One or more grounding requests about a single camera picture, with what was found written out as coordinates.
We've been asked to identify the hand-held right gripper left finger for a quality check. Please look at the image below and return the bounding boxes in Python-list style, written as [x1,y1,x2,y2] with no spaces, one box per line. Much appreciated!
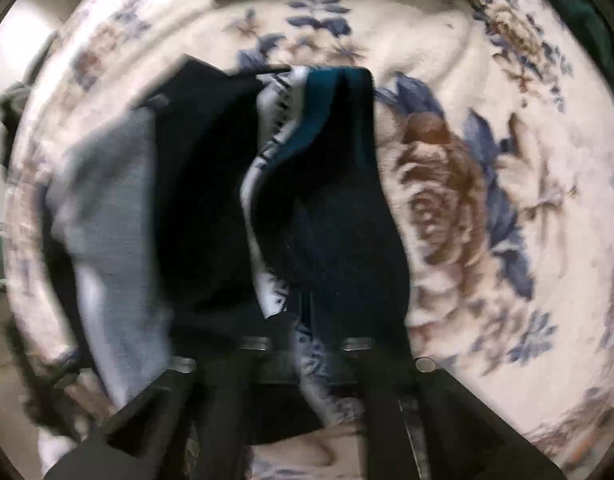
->
[44,336,294,480]

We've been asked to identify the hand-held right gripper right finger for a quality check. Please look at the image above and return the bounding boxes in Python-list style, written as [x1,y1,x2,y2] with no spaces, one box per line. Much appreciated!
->
[332,338,568,480]

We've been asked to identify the navy teal patterned sweater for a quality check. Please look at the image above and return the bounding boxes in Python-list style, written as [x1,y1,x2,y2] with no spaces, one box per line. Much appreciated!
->
[39,54,414,463]

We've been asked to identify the dark hanging clothes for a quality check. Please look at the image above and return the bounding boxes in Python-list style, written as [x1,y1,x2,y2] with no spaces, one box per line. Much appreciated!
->
[0,77,35,173]

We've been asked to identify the white floral blanket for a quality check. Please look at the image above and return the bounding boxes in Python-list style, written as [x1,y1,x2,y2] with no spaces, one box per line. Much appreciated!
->
[4,0,614,480]

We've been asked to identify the dark green cloth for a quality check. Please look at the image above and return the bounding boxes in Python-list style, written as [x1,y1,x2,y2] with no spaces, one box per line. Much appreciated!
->
[529,0,614,106]

